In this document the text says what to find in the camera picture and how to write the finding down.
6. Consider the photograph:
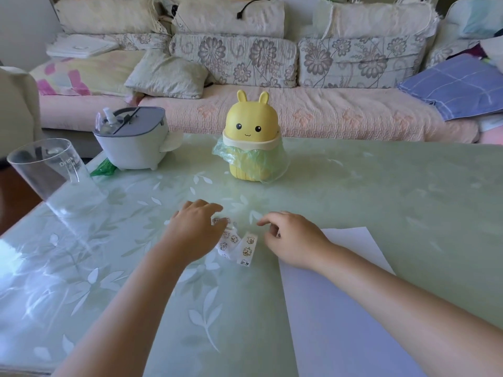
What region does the white tissue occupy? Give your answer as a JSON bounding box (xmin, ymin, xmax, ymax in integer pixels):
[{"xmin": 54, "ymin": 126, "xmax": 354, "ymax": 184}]
[{"xmin": 161, "ymin": 132, "xmax": 184, "ymax": 153}]

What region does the clear plastic measuring cup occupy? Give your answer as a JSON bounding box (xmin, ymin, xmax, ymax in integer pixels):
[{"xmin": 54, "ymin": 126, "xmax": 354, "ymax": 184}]
[{"xmin": 7, "ymin": 138, "xmax": 108, "ymax": 219}]

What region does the cream lace top cushion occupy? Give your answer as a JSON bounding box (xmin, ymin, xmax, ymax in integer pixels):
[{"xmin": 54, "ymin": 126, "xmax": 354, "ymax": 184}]
[
  {"xmin": 54, "ymin": 0, "xmax": 168, "ymax": 35},
  {"xmin": 173, "ymin": 0, "xmax": 286, "ymax": 39},
  {"xmin": 314, "ymin": 0, "xmax": 439, "ymax": 40}
]

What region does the yellow bunny desktop bin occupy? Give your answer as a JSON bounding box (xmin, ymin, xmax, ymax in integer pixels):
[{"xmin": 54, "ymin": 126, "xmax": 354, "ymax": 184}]
[{"xmin": 222, "ymin": 90, "xmax": 282, "ymax": 181}]

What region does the green plastic bag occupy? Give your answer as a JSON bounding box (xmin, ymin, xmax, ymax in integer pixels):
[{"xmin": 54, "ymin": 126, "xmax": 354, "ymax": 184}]
[{"xmin": 90, "ymin": 157, "xmax": 118, "ymax": 178}]

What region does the light blue pillow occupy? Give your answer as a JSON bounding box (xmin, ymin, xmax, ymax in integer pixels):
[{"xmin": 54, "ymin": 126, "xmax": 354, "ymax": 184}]
[{"xmin": 443, "ymin": 0, "xmax": 503, "ymax": 40}]

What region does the green plastic bin liner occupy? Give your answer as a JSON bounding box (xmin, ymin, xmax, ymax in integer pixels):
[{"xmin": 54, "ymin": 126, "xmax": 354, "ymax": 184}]
[{"xmin": 212, "ymin": 137, "xmax": 291, "ymax": 183}]

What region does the white paper sheet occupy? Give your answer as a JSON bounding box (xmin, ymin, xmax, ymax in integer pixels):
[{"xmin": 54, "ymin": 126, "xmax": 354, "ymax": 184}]
[{"xmin": 278, "ymin": 227, "xmax": 429, "ymax": 377}]

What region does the pastel patchwork blanket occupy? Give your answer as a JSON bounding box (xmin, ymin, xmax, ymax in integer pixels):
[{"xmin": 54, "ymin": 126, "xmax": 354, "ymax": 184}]
[{"xmin": 31, "ymin": 50, "xmax": 147, "ymax": 98}]

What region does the person's left forearm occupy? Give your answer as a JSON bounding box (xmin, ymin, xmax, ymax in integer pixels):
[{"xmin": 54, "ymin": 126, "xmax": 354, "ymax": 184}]
[{"xmin": 51, "ymin": 241, "xmax": 190, "ymax": 377}]

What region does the cartoon printed sticker strip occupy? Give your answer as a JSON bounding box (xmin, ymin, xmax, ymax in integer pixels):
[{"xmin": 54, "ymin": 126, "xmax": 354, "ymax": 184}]
[{"xmin": 211, "ymin": 216, "xmax": 258, "ymax": 268}]

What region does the pink quilted sofa cover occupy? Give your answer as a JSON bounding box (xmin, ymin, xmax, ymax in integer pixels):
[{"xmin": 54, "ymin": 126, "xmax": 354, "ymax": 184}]
[{"xmin": 39, "ymin": 85, "xmax": 481, "ymax": 144}]

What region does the flat white box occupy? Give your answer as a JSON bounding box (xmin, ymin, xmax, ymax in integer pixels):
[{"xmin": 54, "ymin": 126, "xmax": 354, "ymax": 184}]
[{"xmin": 46, "ymin": 34, "xmax": 121, "ymax": 58}]

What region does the floral sofa side cushion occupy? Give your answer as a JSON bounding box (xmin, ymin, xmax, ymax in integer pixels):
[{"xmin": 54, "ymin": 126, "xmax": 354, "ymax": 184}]
[{"xmin": 422, "ymin": 38, "xmax": 481, "ymax": 72}]

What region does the cream armchair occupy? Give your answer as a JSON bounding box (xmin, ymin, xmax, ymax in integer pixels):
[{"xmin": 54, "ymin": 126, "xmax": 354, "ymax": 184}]
[{"xmin": 0, "ymin": 66, "xmax": 43, "ymax": 158}]

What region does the pale green throw pillow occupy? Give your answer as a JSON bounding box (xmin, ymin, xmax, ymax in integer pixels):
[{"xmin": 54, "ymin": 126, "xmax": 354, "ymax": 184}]
[{"xmin": 124, "ymin": 49, "xmax": 210, "ymax": 100}]

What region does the person's right forearm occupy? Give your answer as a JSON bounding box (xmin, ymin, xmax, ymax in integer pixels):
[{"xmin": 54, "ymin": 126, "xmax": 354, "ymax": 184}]
[{"xmin": 310, "ymin": 243, "xmax": 503, "ymax": 377}]

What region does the person's right hand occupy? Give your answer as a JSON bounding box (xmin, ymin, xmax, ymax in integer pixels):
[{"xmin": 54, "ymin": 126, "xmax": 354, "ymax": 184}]
[{"xmin": 257, "ymin": 211, "xmax": 335, "ymax": 271}]

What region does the blue checked cloth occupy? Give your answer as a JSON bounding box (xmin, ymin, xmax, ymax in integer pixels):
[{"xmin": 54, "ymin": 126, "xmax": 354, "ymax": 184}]
[{"xmin": 398, "ymin": 54, "xmax": 503, "ymax": 121}]

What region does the floral sofa back cushion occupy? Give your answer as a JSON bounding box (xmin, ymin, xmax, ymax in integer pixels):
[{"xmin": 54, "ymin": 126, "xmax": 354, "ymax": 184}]
[
  {"xmin": 94, "ymin": 33, "xmax": 172, "ymax": 51},
  {"xmin": 298, "ymin": 35, "xmax": 427, "ymax": 90},
  {"xmin": 170, "ymin": 34, "xmax": 298, "ymax": 89}
]

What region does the person's left hand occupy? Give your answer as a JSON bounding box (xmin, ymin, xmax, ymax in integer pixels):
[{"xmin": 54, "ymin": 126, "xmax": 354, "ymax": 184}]
[{"xmin": 161, "ymin": 199, "xmax": 231, "ymax": 268}]

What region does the black power cable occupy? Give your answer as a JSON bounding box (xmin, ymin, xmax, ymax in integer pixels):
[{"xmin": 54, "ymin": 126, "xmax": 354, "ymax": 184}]
[{"xmin": 235, "ymin": 0, "xmax": 272, "ymax": 20}]

